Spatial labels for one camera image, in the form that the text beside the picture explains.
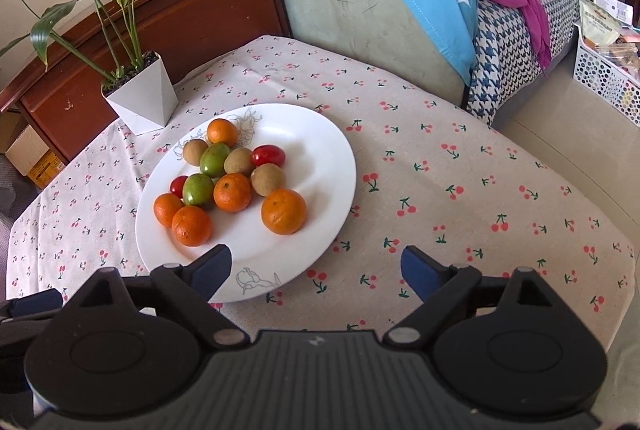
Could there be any small orange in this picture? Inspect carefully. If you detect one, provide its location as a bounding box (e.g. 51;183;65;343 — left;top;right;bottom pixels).
153;192;183;229

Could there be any red cherry tomato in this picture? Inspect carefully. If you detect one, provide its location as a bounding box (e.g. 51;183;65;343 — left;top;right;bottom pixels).
169;175;188;198
252;144;286;167

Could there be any brown kiwi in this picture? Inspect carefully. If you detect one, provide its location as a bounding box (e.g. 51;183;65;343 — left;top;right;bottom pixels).
250;164;286;197
224;146;255;177
182;139;208;167

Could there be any front green fruit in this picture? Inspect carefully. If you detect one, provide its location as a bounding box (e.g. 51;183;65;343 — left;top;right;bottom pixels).
182;173;214;206

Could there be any green fruit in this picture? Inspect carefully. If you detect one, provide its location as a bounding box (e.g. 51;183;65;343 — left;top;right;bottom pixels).
200;142;231;179
182;173;214;206

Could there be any cherry print tablecloth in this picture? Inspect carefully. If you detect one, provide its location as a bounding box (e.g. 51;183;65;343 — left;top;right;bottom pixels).
6;36;636;346

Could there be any large orange on plate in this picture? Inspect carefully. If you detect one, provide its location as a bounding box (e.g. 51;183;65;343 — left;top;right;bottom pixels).
260;189;307;235

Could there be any back green fruit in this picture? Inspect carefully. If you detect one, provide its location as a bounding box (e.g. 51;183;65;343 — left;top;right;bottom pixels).
200;142;231;179

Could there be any brown kiwi on plate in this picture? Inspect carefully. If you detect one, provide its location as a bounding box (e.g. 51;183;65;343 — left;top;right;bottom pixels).
182;139;208;167

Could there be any cardboard box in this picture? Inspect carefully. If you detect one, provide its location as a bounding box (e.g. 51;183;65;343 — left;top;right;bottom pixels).
1;111;65;190

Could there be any white round floral plate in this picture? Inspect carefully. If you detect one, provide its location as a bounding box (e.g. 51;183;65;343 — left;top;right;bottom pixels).
134;102;358;305

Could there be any white geometric plant pot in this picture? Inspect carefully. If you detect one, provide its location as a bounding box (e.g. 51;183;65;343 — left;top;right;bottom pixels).
101;51;178;135

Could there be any houndstooth sofa cover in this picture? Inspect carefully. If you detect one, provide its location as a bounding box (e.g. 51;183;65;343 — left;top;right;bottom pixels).
466;0;580;125

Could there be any green leafy plant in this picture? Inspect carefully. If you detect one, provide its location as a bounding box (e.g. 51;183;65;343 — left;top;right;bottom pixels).
1;0;158;92

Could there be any white perforated basket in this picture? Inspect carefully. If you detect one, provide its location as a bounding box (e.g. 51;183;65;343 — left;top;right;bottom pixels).
573;0;639;127

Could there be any dark wooden headboard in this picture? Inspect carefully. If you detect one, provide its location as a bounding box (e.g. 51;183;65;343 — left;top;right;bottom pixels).
1;0;291;161

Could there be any pale green sofa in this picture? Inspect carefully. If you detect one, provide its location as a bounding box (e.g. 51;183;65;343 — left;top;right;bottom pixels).
284;0;465;105

